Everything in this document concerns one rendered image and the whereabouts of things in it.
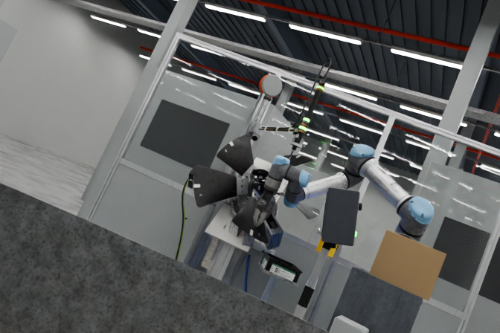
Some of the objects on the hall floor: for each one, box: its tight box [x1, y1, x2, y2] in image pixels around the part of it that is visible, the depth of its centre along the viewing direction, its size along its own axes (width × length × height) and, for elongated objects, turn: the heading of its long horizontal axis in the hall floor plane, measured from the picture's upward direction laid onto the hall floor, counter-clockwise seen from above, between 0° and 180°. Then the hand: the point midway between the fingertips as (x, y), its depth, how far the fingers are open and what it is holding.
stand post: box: [206, 241, 237, 281], centre depth 254 cm, size 4×9×91 cm, turn 151°
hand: (256, 224), depth 226 cm, fingers closed
